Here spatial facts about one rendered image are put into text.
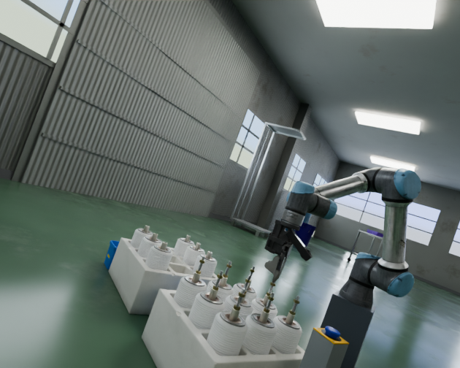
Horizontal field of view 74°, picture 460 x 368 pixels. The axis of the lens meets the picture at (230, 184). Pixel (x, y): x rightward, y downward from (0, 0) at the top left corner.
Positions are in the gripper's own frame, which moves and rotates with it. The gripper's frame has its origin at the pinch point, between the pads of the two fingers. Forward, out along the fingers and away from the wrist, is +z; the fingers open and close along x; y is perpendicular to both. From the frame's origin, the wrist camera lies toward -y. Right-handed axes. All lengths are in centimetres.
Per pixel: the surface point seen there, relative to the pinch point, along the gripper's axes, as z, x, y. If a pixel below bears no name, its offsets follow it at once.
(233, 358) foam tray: 16.6, 30.7, -0.4
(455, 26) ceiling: -273, -253, -55
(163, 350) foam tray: 28.7, 23.9, 21.0
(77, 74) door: -74, -94, 244
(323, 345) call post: 5.4, 23.5, -19.7
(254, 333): 12.1, 21.1, -1.9
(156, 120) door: -72, -200, 225
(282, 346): 15.4, 11.2, -10.0
